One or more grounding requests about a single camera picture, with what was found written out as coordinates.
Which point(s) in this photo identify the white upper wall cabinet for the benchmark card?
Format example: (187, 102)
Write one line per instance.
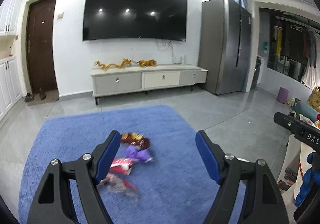
(10, 11)

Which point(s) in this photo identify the yellow hanging garment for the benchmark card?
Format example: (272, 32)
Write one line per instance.
(278, 40)

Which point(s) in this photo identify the white low table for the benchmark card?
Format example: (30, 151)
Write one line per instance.
(295, 154)

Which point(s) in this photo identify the brown doormat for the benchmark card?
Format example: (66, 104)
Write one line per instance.
(51, 99)

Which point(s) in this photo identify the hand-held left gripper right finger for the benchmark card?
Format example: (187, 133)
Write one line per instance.
(208, 159)

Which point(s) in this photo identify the golden tiger figure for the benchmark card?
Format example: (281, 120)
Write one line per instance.
(147, 63)

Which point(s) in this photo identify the white lower cabinet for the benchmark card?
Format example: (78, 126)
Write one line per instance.
(10, 84)

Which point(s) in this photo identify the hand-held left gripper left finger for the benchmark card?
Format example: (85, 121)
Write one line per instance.
(105, 161)

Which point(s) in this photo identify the yellow sack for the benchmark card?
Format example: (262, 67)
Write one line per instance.
(315, 99)

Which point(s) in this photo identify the light switch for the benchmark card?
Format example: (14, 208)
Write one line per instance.
(60, 15)

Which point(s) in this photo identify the white bottle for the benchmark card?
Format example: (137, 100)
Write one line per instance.
(184, 59)

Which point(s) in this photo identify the white round bin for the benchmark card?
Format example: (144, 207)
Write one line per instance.
(242, 160)

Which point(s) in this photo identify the brown snack packet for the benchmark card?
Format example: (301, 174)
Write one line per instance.
(135, 139)

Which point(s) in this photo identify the brown shoe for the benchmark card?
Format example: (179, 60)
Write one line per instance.
(42, 94)
(29, 97)

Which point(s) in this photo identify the pink wrapper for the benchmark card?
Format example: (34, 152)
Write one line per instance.
(117, 185)

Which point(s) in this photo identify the blue rug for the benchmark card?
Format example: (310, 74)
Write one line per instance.
(170, 189)

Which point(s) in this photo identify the green wall sign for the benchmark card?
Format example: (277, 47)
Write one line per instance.
(265, 46)

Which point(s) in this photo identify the teal rolled mat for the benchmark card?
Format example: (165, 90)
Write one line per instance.
(303, 110)

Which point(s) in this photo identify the grey and white television cabinet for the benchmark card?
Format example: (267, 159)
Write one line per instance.
(117, 80)

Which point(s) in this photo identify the long golden dragon figure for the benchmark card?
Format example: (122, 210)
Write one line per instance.
(106, 65)

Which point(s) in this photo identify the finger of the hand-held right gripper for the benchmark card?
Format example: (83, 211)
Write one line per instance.
(286, 121)

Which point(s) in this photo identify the grey double-door refrigerator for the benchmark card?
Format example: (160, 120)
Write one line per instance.
(222, 46)

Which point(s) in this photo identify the person's right hand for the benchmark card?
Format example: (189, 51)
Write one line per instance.
(308, 176)

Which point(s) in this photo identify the brown entrance door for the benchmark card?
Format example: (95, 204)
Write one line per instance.
(41, 44)

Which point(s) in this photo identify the small purple wrapper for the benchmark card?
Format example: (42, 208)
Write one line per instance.
(138, 155)

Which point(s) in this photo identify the red and pink packet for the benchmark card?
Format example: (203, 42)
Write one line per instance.
(121, 166)

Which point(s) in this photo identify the small golden dragon figure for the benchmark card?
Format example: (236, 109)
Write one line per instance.
(126, 62)

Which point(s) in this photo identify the purple bucket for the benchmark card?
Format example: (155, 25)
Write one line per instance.
(283, 95)

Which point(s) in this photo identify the black wall television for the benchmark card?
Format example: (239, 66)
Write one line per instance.
(135, 11)

